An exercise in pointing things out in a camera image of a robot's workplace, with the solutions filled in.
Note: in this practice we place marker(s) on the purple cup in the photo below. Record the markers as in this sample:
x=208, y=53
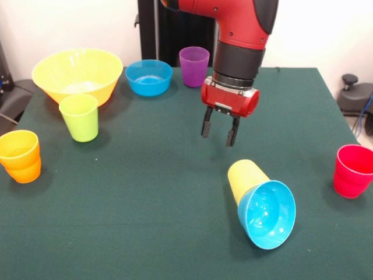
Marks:
x=192, y=73

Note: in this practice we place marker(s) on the pink cup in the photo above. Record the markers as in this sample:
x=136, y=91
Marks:
x=349, y=181

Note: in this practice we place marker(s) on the cyan bowl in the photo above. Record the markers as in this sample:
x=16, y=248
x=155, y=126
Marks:
x=268, y=216

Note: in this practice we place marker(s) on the black equipment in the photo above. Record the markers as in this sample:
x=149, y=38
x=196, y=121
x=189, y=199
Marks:
x=3, y=73

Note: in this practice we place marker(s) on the large yellow bowl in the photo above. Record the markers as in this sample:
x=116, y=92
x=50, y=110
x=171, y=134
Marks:
x=75, y=70

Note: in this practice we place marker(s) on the green cup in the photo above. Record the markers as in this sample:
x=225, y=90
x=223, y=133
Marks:
x=83, y=125

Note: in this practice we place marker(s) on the orange cup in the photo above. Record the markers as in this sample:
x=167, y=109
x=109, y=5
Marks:
x=20, y=169

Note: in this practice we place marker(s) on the yellow-green cup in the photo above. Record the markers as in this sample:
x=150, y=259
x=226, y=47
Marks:
x=242, y=178

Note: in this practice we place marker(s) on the blue bowl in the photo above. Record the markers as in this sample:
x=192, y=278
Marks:
x=148, y=84

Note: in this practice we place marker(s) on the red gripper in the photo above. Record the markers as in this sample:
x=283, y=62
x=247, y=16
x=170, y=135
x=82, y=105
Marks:
x=230, y=100

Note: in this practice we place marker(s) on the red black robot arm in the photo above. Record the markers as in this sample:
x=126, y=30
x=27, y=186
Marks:
x=242, y=23

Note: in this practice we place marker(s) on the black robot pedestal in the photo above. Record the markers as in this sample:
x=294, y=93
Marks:
x=163, y=35

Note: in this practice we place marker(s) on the dark green tablecloth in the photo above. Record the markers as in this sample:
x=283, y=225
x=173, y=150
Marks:
x=116, y=218

